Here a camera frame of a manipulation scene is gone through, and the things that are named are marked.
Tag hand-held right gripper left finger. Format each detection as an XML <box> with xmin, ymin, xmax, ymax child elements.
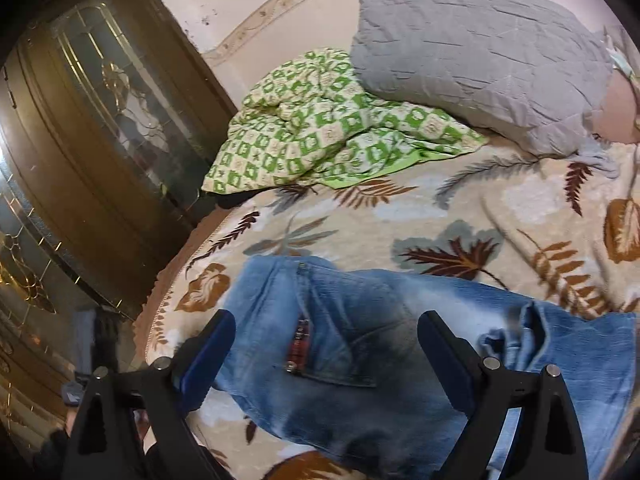
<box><xmin>60</xmin><ymin>310</ymin><xmax>237</xmax><ymax>480</ymax></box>

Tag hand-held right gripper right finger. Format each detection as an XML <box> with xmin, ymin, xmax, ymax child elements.
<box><xmin>417</xmin><ymin>310</ymin><xmax>591</xmax><ymax>480</ymax></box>

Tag blue denim pants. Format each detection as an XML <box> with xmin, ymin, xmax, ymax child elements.
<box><xmin>212</xmin><ymin>255</ymin><xmax>638</xmax><ymax>480</ymax></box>

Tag brown bed skirt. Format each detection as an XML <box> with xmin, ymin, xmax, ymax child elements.
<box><xmin>134</xmin><ymin>205</ymin><xmax>261</xmax><ymax>361</ymax></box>

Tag leaf print blanket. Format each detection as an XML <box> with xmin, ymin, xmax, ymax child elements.
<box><xmin>145</xmin><ymin>142</ymin><xmax>640</xmax><ymax>480</ymax></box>

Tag wooden glass cabinet door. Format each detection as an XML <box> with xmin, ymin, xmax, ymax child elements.
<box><xmin>0</xmin><ymin>150</ymin><xmax>101</xmax><ymax>461</ymax></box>

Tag green checkered quilt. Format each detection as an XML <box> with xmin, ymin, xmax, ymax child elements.
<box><xmin>200</xmin><ymin>47</ymin><xmax>491</xmax><ymax>196</ymax></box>

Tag wooden door with glass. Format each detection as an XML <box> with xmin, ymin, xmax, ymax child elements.
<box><xmin>0</xmin><ymin>0</ymin><xmax>238</xmax><ymax>321</ymax></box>

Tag pink pillow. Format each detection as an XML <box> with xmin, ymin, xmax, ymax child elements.
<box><xmin>590</xmin><ymin>74</ymin><xmax>640</xmax><ymax>143</ymax></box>

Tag grey quilted pillow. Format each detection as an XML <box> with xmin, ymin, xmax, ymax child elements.
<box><xmin>350</xmin><ymin>0</ymin><xmax>621</xmax><ymax>178</ymax></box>

